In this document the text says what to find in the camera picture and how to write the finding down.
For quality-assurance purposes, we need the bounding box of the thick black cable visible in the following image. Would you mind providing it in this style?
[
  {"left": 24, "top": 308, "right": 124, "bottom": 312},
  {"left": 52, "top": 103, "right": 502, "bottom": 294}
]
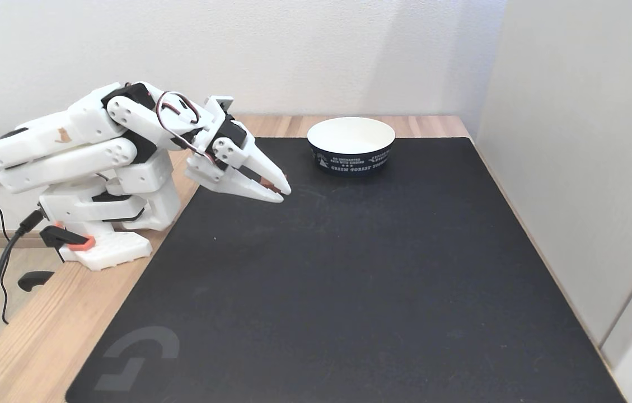
[{"left": 0, "top": 210, "right": 46, "bottom": 345}]

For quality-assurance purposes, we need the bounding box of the black and orange clamp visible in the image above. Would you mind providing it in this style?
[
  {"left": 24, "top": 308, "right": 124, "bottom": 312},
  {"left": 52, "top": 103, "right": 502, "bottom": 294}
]
[{"left": 17, "top": 222, "right": 96, "bottom": 293}]

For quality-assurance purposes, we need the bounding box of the black desk mat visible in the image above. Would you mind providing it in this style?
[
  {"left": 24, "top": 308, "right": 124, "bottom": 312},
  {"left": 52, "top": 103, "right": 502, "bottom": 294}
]
[{"left": 65, "top": 137, "right": 624, "bottom": 403}]

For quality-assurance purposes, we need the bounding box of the red and black gripper wire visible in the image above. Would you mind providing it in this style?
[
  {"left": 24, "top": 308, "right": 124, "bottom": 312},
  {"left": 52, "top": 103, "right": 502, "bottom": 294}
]
[{"left": 155, "top": 91, "right": 219, "bottom": 164}]

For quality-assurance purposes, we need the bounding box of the white and navy paper bowl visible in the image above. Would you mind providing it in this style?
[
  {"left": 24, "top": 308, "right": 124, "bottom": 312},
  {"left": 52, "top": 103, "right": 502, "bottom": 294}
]
[{"left": 307, "top": 116, "right": 396, "bottom": 176}]

